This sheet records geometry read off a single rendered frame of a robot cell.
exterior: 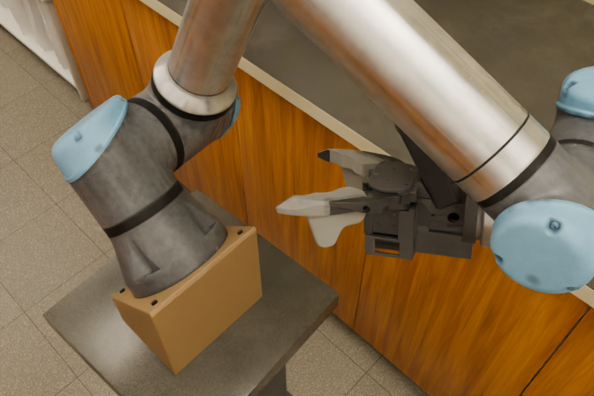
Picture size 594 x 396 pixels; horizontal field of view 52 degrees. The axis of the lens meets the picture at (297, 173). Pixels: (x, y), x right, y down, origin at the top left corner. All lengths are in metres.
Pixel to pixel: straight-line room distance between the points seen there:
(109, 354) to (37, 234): 1.41
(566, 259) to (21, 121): 2.47
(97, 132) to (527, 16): 1.06
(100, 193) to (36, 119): 1.95
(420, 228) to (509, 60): 0.78
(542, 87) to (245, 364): 0.82
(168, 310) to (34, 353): 1.35
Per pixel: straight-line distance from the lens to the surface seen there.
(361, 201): 0.61
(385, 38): 0.45
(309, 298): 0.95
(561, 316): 1.20
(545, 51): 1.44
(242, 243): 0.79
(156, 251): 0.78
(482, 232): 0.63
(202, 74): 0.77
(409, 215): 0.63
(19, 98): 2.85
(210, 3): 0.70
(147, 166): 0.78
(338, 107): 1.21
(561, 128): 0.55
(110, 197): 0.78
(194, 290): 0.78
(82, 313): 0.99
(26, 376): 2.07
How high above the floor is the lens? 1.78
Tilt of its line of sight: 50 degrees down
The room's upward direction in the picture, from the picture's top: straight up
